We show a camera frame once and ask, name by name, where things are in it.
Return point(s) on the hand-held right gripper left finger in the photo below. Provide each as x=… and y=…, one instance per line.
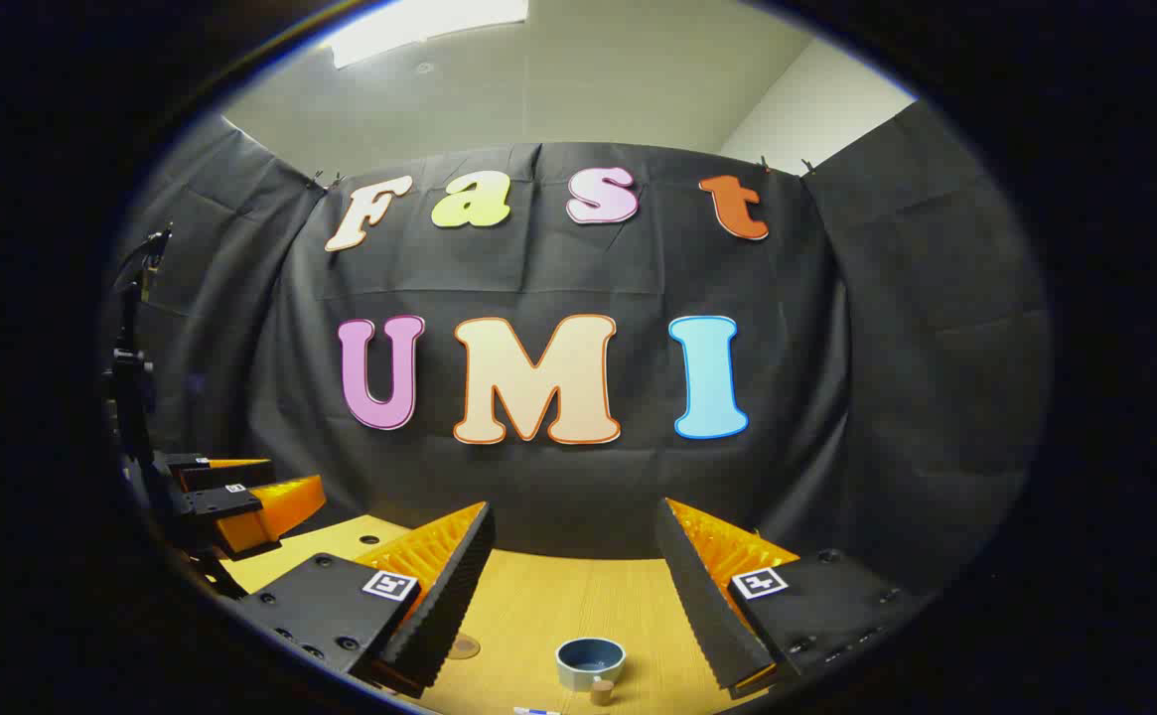
x=444, y=608

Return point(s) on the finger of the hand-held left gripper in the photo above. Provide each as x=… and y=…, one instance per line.
x=203, y=475
x=270, y=511

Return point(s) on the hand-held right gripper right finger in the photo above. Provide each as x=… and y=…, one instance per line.
x=702, y=608

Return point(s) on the round wooden coaster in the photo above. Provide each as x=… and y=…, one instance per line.
x=464, y=646

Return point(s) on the white toothpaste tube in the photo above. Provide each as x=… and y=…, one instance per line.
x=536, y=711

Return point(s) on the wooden desktop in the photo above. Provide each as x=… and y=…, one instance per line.
x=558, y=596

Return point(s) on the black backdrop cloth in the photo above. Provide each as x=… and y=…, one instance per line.
x=558, y=268

